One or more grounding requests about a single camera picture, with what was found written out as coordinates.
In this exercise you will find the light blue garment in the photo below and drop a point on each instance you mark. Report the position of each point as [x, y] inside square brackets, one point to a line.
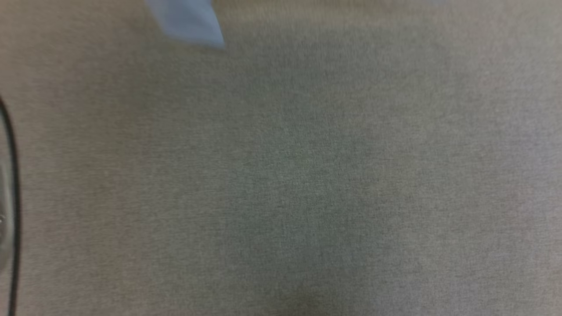
[189, 19]

